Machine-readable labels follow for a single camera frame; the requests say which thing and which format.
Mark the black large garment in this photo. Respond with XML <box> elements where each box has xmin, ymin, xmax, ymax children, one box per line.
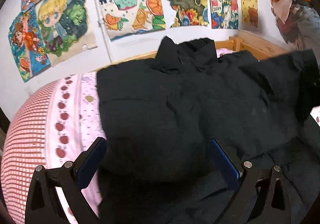
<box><xmin>97</xmin><ymin>37</ymin><xmax>319</xmax><ymax>223</ymax></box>

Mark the pink checkered apple bedsheet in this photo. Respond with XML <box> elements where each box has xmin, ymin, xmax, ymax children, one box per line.
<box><xmin>0</xmin><ymin>47</ymin><xmax>320</xmax><ymax>224</ymax></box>

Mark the red-haired girl drawing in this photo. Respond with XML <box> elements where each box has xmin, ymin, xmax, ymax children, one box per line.
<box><xmin>8</xmin><ymin>0</ymin><xmax>50</xmax><ymax>82</ymax></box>

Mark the orange grey bagged bedding bundle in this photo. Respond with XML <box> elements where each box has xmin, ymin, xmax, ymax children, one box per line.
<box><xmin>270</xmin><ymin>0</ymin><xmax>319</xmax><ymax>54</ymax></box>

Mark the blonde child drawing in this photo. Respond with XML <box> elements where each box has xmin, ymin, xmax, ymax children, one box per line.
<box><xmin>35</xmin><ymin>0</ymin><xmax>97</xmax><ymax>66</ymax></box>

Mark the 2024 colourful drawing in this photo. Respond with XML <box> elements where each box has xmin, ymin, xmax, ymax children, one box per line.
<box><xmin>210</xmin><ymin>0</ymin><xmax>239</xmax><ymax>30</ymax></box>

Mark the fish and boat drawing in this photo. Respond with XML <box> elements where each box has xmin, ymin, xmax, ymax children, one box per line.
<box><xmin>99</xmin><ymin>0</ymin><xmax>166</xmax><ymax>41</ymax></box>

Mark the wooden bed frame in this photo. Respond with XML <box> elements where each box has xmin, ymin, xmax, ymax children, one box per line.
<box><xmin>96</xmin><ymin>27</ymin><xmax>288</xmax><ymax>72</ymax></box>

